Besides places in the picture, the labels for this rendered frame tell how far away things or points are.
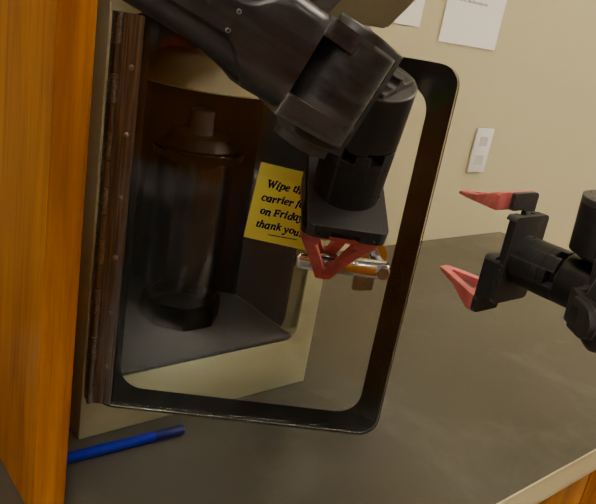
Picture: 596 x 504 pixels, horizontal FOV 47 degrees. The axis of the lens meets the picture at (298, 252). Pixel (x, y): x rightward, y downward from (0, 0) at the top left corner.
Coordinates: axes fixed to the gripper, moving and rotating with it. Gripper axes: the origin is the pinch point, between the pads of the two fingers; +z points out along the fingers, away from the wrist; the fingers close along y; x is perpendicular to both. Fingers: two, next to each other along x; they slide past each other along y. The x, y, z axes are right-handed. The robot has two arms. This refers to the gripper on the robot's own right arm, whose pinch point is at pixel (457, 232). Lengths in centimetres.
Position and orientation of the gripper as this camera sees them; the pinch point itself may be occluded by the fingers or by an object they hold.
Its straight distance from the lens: 84.9
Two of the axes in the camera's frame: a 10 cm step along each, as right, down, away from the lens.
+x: -7.7, 0.8, -6.4
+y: 1.7, -9.3, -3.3
